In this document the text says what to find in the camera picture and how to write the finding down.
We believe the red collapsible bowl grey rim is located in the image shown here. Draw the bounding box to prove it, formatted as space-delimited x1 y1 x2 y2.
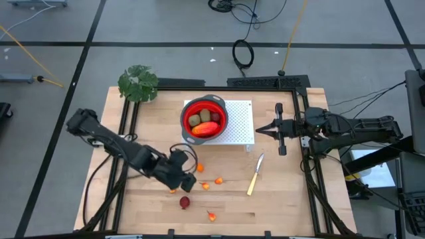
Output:
179 94 229 146

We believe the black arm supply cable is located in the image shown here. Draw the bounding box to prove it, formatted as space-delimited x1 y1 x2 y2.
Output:
82 154 112 230

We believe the tangled black floor cable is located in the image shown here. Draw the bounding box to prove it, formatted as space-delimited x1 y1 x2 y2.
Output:
208 0 288 40

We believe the red yellow toy mango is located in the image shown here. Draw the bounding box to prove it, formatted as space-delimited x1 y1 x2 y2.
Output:
191 121 220 138

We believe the black desk beam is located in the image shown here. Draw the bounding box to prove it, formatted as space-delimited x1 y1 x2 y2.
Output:
345 135 416 175

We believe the grey cabinet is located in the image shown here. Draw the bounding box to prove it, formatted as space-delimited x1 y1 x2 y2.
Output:
404 68 425 155

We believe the black wire basket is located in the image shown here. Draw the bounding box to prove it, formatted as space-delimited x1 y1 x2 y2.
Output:
398 191 425 237

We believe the yellow cable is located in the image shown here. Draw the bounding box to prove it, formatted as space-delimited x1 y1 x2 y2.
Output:
281 0 309 72
0 25 64 89

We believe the black floor object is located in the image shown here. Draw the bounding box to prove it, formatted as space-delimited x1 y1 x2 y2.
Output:
0 102 14 121

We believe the grey desk panel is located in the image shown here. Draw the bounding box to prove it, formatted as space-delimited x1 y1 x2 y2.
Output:
398 151 425 195

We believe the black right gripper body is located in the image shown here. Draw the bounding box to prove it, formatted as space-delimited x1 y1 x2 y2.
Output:
274 102 308 157

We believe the knife with cream handle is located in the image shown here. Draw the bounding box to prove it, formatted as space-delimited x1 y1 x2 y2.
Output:
246 153 265 197

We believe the white box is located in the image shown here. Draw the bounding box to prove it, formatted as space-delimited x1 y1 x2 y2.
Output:
351 149 396 189

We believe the black perforated mount plate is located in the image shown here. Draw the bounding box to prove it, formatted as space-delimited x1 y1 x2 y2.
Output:
226 74 311 91

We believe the coiled black floor cable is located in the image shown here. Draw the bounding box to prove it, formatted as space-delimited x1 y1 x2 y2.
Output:
231 39 256 78

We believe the white perforated metal shelf riser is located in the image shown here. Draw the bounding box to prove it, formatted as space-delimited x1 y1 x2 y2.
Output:
181 99 256 153

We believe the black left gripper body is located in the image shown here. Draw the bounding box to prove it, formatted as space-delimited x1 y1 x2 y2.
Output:
153 151 198 193

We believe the black flat mount plate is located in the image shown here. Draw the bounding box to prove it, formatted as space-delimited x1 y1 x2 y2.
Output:
157 78 206 88

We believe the green potted plant white pot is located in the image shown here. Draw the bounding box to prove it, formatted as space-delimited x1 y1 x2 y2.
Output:
117 64 159 103

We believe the white floor cable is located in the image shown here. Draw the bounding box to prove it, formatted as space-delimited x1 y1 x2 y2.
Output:
0 0 57 33

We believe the thin black cable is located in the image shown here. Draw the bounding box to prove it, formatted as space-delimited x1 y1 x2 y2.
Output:
328 80 408 120

